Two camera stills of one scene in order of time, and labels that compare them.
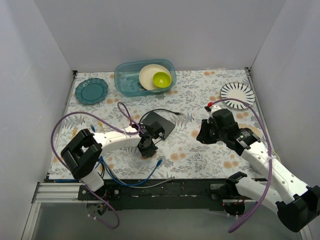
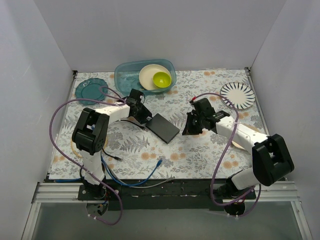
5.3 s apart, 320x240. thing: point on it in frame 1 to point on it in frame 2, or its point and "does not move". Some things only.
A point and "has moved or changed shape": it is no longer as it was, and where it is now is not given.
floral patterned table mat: x=94 y=103 does not move
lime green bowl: x=161 y=79 does not move
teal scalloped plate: x=91 y=91 does not move
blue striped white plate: x=239 y=90 does not move
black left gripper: x=155 y=130 to x=142 y=113
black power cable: x=178 y=113 to x=114 y=157
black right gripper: x=206 y=133 to x=196 y=122
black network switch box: x=167 y=126 has moved or changed shape
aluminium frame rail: x=67 y=192 does not move
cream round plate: x=147 y=73 does not move
